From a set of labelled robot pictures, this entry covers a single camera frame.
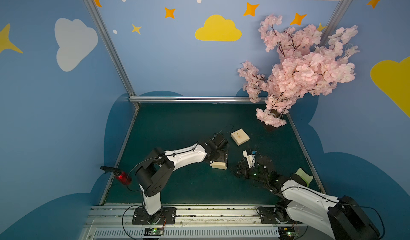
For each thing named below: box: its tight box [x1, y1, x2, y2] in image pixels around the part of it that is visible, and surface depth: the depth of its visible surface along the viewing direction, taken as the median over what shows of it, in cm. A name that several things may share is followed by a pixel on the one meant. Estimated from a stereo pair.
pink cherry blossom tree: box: [237, 14, 361, 127], surface depth 73 cm
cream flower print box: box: [230, 128, 251, 147], surface depth 103 cm
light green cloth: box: [294, 167, 314, 188], surface depth 88 cm
